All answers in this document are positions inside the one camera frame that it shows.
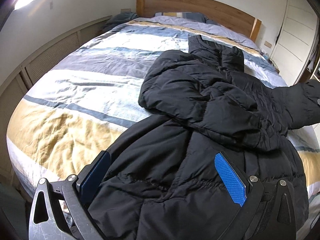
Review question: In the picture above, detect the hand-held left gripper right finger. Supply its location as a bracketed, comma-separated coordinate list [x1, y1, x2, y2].
[214, 151, 297, 240]

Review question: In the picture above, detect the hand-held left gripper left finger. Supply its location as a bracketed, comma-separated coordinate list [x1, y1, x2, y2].
[29, 151, 112, 240]

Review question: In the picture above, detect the black puffer jacket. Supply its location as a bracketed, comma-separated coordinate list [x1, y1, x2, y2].
[87, 35, 320, 240]

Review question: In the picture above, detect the striped duvet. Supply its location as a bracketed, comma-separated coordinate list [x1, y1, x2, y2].
[6, 17, 320, 205]

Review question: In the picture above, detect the beige louvered cabinet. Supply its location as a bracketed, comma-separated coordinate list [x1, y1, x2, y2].
[0, 15, 113, 180]

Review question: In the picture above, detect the white wardrobe door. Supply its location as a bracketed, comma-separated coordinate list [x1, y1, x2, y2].
[271, 0, 318, 87]

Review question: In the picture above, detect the blue-grey cloth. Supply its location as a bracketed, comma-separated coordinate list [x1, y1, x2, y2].
[104, 12, 139, 30]

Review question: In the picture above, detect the striped pillow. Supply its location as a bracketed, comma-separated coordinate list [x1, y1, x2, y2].
[154, 12, 220, 25]

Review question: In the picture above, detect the wooden headboard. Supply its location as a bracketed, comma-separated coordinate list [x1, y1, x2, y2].
[136, 0, 262, 42]

